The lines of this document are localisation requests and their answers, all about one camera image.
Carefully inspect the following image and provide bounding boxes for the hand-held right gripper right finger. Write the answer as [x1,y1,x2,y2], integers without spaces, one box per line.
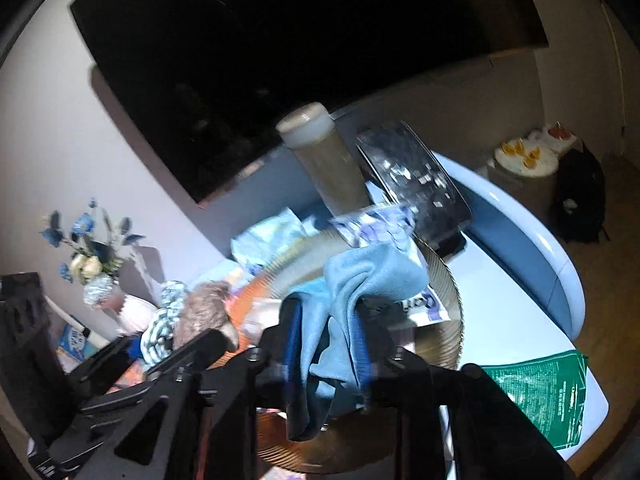
[357,297,576,480]

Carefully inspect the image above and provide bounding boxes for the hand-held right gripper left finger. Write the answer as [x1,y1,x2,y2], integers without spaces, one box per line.
[47,297,306,480]

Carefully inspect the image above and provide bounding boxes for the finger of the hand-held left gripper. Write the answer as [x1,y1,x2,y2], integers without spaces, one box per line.
[67,335,151,414]
[144,330,239,379]

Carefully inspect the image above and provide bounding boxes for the brown furry plush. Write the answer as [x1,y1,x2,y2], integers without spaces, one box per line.
[172,282,240,352]

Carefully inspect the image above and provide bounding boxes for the blue microfiber cloth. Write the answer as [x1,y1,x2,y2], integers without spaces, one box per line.
[287,242,428,442]

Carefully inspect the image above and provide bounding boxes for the ribbed amber glass bowl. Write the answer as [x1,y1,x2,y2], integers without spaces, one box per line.
[215,232,466,473]

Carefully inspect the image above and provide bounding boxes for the blue white box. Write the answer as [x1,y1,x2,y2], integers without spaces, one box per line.
[57,322,101,361]

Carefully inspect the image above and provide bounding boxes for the teal white striped sock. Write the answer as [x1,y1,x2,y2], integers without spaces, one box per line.
[140,280,188,366]

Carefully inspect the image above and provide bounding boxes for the orange printed cloth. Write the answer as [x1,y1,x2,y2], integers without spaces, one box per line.
[227,277,283,343]

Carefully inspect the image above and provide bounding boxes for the blue artificial flowers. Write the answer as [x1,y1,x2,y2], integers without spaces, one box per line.
[40,199,146,308]

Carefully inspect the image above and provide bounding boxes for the tall tan bottle white cap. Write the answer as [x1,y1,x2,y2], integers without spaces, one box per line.
[276,102,373,216]

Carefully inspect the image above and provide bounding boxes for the light blue table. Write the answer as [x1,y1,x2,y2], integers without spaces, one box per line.
[230,150,608,480]

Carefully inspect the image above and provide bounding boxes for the green plastic packet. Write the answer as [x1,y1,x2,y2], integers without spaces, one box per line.
[481,350,590,453]

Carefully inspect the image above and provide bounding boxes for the round grey side table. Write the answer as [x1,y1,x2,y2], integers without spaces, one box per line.
[487,160,558,221]

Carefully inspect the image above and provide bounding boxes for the white plate with orange slices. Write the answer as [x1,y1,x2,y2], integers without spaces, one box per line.
[494,139,558,176]

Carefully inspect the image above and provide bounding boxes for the black backpack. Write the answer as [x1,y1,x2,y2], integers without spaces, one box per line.
[552,141,611,245]

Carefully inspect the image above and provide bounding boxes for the black flat television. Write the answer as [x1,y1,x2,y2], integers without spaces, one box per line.
[69,0,551,209]

